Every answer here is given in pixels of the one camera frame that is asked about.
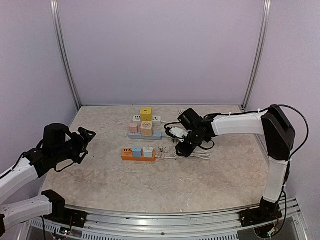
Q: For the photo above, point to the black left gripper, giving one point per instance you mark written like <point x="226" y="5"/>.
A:
<point x="82" y="143"/>

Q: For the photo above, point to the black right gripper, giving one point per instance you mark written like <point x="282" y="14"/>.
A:
<point x="186" y="146"/>

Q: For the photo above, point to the blue power strip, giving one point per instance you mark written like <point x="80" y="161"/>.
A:
<point x="156" y="136"/>

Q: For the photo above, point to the white charger with cable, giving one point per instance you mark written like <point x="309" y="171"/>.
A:
<point x="151" y="154"/>

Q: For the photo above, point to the white power strip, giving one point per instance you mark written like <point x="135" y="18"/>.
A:
<point x="156" y="119"/>

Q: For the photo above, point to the beige cube socket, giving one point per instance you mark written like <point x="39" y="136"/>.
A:
<point x="146" y="128"/>

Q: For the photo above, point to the orange power strip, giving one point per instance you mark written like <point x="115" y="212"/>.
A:
<point x="126" y="155"/>

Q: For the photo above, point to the blue plug adapter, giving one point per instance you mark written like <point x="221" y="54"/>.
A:
<point x="137" y="152"/>

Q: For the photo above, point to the yellow cube socket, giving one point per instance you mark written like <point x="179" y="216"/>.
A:
<point x="146" y="114"/>

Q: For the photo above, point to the pink plug adapter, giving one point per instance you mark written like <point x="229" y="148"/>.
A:
<point x="133" y="128"/>

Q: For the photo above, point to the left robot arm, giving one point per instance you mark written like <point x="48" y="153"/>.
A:
<point x="59" y="144"/>

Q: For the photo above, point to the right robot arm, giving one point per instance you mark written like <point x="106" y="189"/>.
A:
<point x="272" y="123"/>

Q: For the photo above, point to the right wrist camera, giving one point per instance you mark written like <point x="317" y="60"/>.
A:
<point x="176" y="133"/>

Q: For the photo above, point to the front aluminium rail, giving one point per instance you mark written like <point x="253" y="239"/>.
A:
<point x="115" y="225"/>

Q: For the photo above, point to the left aluminium frame post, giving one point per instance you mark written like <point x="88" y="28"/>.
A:
<point x="54" y="6"/>

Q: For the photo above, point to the aluminium frame post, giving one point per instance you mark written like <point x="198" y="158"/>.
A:
<point x="54" y="6"/>
<point x="258" y="53"/>

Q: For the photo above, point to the right aluminium frame post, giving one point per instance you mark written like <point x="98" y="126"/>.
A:
<point x="258" y="53"/>

